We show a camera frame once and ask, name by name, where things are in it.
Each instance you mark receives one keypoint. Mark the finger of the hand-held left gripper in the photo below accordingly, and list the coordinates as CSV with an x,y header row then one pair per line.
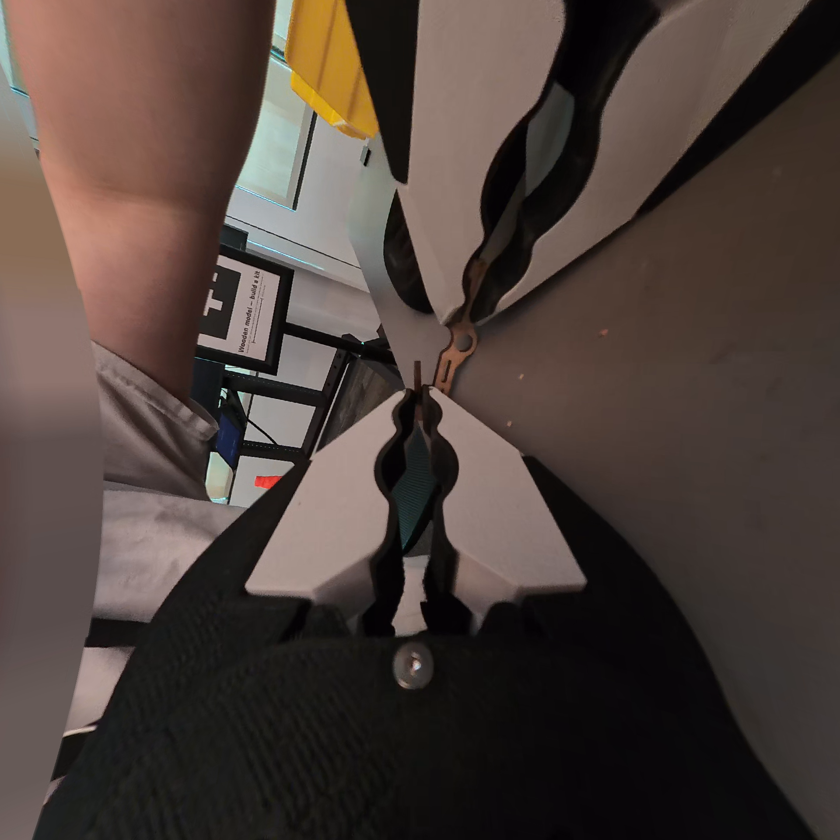
x,y
459,131
656,118

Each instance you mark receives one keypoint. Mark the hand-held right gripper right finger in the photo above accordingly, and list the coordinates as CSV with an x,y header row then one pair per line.
x,y
505,525

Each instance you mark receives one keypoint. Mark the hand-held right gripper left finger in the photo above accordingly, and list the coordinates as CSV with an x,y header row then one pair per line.
x,y
328,525

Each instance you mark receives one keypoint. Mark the small wooden model piece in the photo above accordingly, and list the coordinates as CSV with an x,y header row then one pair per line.
x,y
418,377

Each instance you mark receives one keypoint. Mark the long slotted wooden model bar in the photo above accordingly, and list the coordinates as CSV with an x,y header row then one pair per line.
x,y
453,358

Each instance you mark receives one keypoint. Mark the person's left forearm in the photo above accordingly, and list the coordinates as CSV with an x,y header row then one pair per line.
x,y
131,164

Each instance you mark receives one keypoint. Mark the yellow plastic bin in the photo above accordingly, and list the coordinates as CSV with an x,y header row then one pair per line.
x,y
328,59

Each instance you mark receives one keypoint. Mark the small red tag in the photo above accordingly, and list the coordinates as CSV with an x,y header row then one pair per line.
x,y
266,482

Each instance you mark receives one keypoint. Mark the white cabinet door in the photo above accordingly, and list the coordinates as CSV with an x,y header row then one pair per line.
x,y
282,131

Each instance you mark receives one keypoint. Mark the black metal shelf rack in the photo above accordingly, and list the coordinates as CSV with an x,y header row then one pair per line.
x,y
308,394

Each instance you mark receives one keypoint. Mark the blue box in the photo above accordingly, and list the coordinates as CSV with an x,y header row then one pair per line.
x,y
229,433

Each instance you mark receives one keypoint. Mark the black framed sign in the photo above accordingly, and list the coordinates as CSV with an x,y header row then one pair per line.
x,y
243,308

